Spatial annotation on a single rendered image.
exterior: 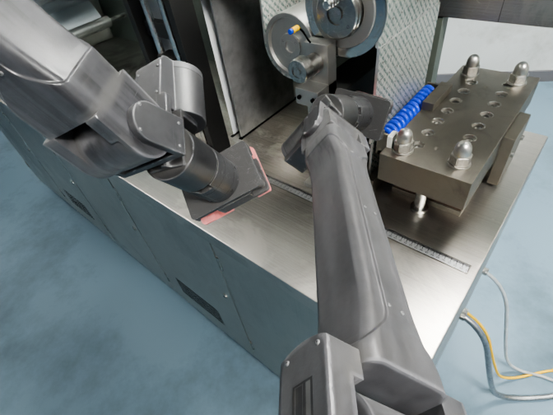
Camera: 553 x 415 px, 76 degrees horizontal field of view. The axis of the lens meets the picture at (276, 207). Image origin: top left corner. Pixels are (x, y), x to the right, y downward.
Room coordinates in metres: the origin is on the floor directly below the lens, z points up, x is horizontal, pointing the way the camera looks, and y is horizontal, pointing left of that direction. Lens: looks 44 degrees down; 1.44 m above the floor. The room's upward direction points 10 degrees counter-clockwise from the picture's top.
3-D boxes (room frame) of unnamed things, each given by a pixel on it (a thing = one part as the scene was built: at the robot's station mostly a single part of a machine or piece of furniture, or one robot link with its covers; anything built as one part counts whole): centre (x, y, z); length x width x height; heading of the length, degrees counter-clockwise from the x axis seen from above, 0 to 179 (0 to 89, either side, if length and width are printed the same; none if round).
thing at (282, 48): (0.78, -0.17, 1.17); 0.26 x 0.12 x 0.12; 133
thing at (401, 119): (0.63, -0.31, 1.03); 0.21 x 0.04 x 0.03; 133
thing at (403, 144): (0.50, -0.24, 1.05); 0.04 x 0.04 x 0.04
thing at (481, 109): (0.58, -0.40, 1.00); 0.40 x 0.16 x 0.06; 133
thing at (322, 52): (0.60, -0.11, 1.05); 0.06 x 0.05 x 0.31; 133
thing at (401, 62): (0.64, -0.29, 1.11); 0.23 x 0.01 x 0.18; 133
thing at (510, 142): (0.53, -0.48, 0.96); 0.10 x 0.03 x 0.11; 133
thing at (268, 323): (1.33, 0.44, 0.43); 2.52 x 0.64 x 0.86; 43
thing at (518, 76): (0.66, -0.55, 1.05); 0.04 x 0.04 x 0.04
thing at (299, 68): (0.58, -0.08, 1.18); 0.04 x 0.02 x 0.04; 43
